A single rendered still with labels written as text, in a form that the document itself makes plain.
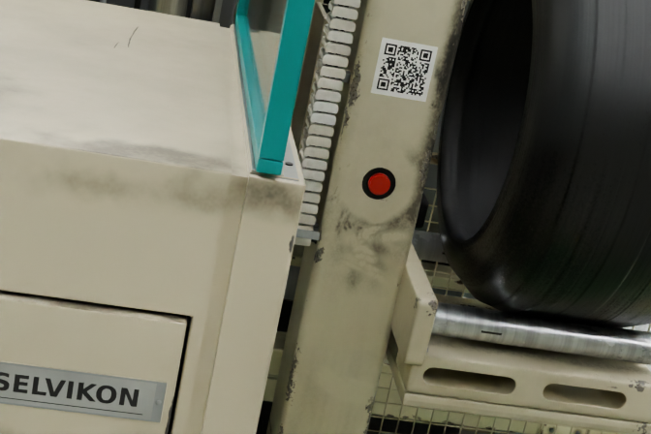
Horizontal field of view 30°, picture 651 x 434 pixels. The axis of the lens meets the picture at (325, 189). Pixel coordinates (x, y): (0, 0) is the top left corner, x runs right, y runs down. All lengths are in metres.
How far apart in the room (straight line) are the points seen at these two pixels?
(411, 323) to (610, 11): 0.47
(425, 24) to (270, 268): 0.73
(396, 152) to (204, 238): 0.75
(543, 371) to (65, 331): 0.90
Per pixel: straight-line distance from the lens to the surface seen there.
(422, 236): 1.91
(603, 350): 1.73
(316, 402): 1.77
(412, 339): 1.61
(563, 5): 1.52
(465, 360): 1.66
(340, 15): 1.59
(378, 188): 1.64
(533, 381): 1.70
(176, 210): 0.90
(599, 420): 1.75
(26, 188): 0.91
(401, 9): 1.58
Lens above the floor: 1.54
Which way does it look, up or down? 18 degrees down
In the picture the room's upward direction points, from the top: 12 degrees clockwise
